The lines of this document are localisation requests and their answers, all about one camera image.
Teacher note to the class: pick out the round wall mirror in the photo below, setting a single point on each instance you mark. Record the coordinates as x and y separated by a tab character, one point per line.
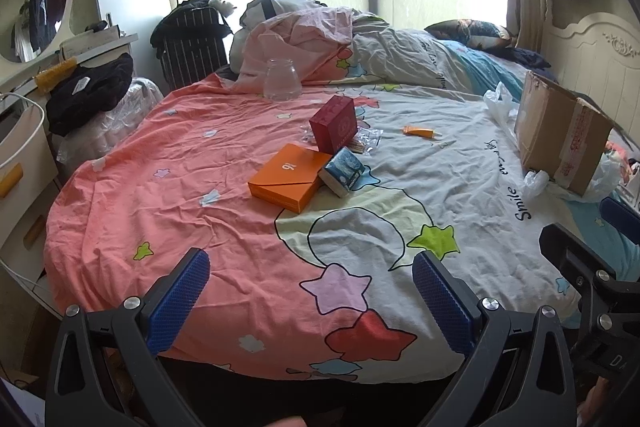
40	7

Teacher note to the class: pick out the brown cardboard box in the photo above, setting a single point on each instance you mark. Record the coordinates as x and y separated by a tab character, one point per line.
550	132

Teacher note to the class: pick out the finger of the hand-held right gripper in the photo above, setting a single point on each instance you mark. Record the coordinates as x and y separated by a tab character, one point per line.
620	213
565	247

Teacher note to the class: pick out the dark blue cloth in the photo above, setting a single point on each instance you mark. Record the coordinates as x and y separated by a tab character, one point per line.
520	57

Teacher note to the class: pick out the blue patterned pack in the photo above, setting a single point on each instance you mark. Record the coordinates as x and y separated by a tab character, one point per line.
345	169

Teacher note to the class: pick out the star printed bed sheet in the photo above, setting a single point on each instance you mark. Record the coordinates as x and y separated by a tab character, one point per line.
200	207

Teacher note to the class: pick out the white flat box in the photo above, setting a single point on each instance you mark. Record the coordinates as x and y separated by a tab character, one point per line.
90	41

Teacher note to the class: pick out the dark patterned pillow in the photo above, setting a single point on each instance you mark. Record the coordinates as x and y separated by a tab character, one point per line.
470	32

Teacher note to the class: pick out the cream carved headboard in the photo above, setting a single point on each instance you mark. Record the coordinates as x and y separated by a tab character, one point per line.
590	47

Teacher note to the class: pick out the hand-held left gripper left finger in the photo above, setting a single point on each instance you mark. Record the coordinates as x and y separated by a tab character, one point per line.
180	302

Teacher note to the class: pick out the clear plastic wrapped bundle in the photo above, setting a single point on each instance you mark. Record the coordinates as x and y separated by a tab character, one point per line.
135	102

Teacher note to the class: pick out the black garment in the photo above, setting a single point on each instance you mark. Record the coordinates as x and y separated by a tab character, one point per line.
90	92

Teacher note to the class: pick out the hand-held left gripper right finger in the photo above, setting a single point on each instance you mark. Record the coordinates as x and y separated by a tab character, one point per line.
442	307

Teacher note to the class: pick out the clear glass jar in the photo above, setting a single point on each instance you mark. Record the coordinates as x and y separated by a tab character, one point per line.
282	82

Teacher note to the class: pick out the white plush toy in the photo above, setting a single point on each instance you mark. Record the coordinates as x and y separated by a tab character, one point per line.
222	5

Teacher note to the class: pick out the yellow comb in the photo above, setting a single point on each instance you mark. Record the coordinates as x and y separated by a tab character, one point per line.
55	77

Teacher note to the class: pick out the clear toothpick packet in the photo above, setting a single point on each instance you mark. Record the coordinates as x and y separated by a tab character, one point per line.
367	139

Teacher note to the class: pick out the red square box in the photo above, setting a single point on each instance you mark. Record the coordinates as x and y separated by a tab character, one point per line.
332	127

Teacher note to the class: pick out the orange cream tube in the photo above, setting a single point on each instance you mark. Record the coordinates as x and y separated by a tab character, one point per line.
417	131

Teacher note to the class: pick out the pink grey blue quilt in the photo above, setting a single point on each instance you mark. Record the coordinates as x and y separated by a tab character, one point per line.
300	37

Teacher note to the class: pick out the white dresser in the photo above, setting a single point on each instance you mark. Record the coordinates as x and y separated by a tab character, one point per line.
30	207

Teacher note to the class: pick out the orange box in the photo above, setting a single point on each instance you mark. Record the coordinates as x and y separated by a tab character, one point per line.
287	179

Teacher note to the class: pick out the black striped suitcase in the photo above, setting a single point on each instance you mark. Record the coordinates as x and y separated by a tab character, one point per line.
190	52

